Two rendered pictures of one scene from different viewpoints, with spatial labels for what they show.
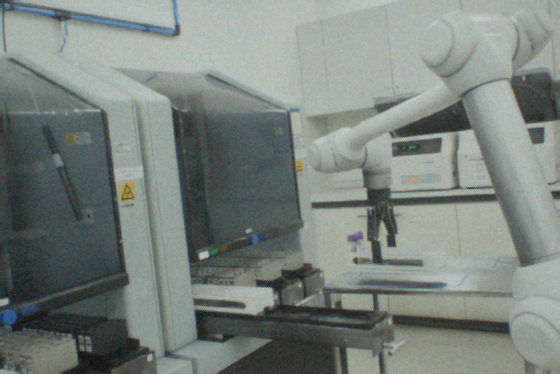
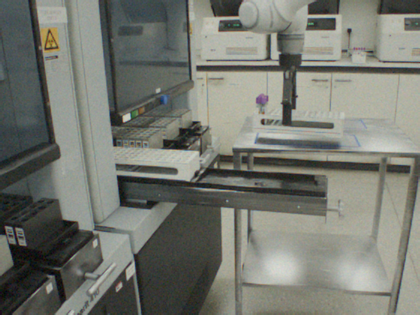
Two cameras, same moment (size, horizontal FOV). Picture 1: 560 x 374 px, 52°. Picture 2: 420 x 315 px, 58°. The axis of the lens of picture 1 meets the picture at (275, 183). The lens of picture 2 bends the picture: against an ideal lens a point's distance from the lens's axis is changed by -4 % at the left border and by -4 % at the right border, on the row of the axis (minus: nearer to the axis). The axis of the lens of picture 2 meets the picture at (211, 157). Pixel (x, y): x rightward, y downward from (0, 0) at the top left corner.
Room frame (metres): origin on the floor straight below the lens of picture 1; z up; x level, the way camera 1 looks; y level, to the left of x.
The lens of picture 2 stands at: (0.64, 0.32, 1.21)
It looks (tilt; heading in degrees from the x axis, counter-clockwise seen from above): 19 degrees down; 343
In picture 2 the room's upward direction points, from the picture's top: 2 degrees counter-clockwise
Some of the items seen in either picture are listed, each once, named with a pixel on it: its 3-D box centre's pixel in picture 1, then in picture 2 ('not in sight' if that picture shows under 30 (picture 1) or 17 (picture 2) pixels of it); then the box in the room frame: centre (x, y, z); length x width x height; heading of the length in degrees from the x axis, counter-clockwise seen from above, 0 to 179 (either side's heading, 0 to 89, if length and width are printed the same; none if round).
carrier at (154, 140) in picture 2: (243, 282); (153, 142); (1.85, 0.14, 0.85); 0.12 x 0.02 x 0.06; 147
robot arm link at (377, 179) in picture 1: (377, 179); (290, 44); (1.80, -0.31, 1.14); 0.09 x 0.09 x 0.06
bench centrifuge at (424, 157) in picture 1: (422, 141); (239, 21); (4.01, -1.03, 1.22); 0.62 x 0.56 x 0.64; 144
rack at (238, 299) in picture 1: (223, 300); (144, 164); (1.70, 0.19, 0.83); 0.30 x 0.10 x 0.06; 56
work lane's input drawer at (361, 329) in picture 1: (275, 322); (206, 187); (1.60, 0.04, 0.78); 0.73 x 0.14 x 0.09; 56
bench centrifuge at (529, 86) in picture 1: (511, 128); (307, 17); (3.69, -1.52, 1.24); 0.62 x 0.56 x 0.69; 147
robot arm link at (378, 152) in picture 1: (370, 144); (288, 9); (1.79, -0.30, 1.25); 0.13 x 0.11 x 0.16; 122
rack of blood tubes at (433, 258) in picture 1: (394, 260); (298, 121); (1.78, -0.34, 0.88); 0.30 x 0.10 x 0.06; 53
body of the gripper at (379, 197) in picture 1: (379, 202); (289, 67); (1.80, -0.31, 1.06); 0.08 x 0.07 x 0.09; 143
